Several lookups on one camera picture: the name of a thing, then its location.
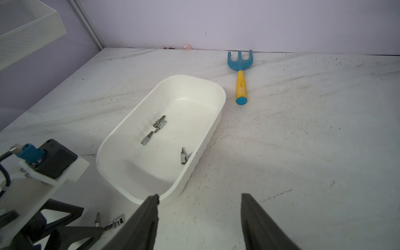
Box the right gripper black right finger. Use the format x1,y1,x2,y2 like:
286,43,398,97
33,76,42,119
241,193,299,250

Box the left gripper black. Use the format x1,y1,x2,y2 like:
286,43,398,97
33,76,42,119
0,174,104,250

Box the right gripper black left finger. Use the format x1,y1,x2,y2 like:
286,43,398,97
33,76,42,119
103,194,159,250

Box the metal screwdriver bit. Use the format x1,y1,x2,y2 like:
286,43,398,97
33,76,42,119
141,131,154,145
180,148,186,165
104,217,125,232
185,153,192,161
153,115,165,128
154,120,167,133

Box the white plastic storage box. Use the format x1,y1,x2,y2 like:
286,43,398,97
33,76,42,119
96,75,226,205

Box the white mesh two-tier shelf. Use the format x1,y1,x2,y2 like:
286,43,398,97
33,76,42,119
1,1,66,70

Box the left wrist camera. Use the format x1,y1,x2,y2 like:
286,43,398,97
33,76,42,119
17,139,78,179

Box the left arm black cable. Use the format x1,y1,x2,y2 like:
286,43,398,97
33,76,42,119
0,144,23,198

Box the blue toy rake yellow handle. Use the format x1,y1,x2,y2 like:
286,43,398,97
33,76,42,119
227,50,253,105

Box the pink scrap at wall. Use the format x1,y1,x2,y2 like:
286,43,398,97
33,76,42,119
183,45,193,50

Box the aluminium frame rails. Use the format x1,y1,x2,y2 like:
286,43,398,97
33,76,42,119
67,0,106,51

